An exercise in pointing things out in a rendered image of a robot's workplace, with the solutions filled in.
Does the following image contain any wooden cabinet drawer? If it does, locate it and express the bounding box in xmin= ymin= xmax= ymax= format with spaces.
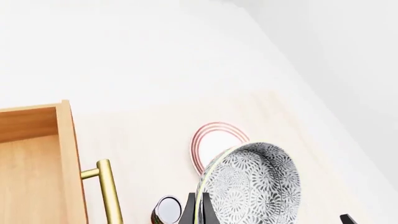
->
xmin=0 ymin=99 xmax=89 ymax=224

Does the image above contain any white plate with red rings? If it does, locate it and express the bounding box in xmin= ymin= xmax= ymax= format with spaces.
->
xmin=190 ymin=121 xmax=251 ymax=177

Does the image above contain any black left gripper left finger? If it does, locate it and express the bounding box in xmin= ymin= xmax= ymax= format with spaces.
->
xmin=179 ymin=192 xmax=218 ymax=224

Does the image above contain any printed tin with white lid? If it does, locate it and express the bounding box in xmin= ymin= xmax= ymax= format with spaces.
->
xmin=151 ymin=195 xmax=185 ymax=224

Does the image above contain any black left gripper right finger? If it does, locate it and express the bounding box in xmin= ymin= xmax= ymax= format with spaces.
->
xmin=340 ymin=213 xmax=359 ymax=224

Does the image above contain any brass drawer handle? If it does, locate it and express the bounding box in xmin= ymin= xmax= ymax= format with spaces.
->
xmin=80 ymin=159 xmax=124 ymax=224

